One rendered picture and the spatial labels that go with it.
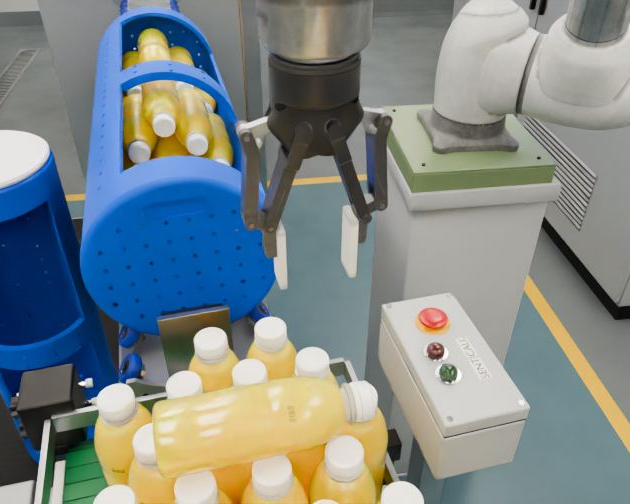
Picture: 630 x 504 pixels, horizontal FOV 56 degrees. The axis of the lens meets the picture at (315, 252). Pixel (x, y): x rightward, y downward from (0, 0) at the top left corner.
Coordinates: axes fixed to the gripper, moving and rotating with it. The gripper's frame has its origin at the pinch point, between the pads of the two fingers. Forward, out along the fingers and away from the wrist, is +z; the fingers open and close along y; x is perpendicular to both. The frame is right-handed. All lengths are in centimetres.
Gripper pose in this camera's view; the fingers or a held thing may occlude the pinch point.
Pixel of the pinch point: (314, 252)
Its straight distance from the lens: 59.9
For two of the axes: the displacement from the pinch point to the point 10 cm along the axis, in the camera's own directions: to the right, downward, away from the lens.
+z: 0.0, 8.0, 6.0
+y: -9.7, 1.6, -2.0
